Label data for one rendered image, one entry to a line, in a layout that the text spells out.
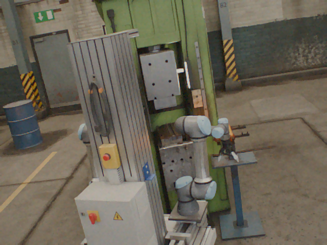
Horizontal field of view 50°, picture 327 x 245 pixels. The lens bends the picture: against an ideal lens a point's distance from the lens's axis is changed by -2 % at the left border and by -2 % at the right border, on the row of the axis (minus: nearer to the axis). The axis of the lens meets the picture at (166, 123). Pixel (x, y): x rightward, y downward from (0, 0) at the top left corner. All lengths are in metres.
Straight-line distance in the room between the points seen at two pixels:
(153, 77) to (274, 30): 6.41
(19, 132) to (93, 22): 3.48
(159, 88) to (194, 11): 0.75
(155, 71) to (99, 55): 1.38
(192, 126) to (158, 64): 1.15
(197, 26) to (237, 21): 5.83
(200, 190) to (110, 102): 0.81
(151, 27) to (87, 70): 1.49
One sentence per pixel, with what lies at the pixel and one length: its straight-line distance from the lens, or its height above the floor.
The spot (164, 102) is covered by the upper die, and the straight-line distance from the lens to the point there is 3.26.
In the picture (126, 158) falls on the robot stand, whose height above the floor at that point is 1.37.
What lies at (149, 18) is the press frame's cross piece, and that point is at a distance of 3.32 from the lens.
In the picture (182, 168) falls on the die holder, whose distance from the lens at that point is 3.42.
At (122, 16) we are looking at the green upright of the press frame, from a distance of 3.30.
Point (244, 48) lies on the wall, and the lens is 9.25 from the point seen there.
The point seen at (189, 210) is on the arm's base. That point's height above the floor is 0.85.
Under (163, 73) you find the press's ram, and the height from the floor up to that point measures 1.58.
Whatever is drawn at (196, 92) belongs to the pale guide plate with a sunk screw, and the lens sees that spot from 3.42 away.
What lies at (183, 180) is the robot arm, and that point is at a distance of 2.36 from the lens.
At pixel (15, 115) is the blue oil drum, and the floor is 0.72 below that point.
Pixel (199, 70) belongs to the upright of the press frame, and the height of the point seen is 1.53.
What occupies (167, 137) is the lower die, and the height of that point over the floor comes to 0.99.
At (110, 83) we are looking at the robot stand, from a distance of 1.88.
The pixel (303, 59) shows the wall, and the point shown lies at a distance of 9.60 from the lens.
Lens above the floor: 2.09
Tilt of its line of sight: 17 degrees down
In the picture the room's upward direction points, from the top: 10 degrees counter-clockwise
